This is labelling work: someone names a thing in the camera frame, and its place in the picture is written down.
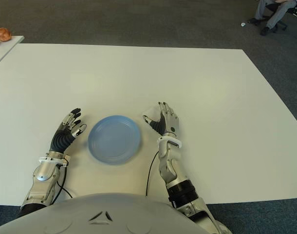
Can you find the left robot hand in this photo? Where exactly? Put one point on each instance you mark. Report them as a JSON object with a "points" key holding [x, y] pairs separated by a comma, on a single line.
{"points": [[62, 139]]}

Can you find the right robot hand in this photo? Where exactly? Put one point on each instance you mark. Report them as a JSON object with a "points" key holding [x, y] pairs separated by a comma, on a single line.
{"points": [[170, 122]]}

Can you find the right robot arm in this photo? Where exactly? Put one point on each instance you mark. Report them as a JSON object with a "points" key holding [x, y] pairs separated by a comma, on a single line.
{"points": [[175, 170]]}

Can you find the blue plate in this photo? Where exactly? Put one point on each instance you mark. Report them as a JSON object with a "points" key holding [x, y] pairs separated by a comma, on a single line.
{"points": [[114, 140]]}

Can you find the grey robot torso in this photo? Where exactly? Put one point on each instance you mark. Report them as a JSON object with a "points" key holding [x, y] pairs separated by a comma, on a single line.
{"points": [[102, 214]]}

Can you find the white side table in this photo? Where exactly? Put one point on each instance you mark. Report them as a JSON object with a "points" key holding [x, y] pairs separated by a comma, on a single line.
{"points": [[5, 50]]}

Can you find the red-brown bread roll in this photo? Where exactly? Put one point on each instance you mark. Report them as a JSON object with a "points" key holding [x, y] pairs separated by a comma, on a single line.
{"points": [[3, 34]]}

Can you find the seated person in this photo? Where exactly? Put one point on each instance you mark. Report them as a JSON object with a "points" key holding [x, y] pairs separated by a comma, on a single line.
{"points": [[275, 13]]}

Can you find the black office chair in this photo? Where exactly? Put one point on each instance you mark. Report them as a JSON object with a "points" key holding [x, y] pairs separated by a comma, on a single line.
{"points": [[270, 6]]}

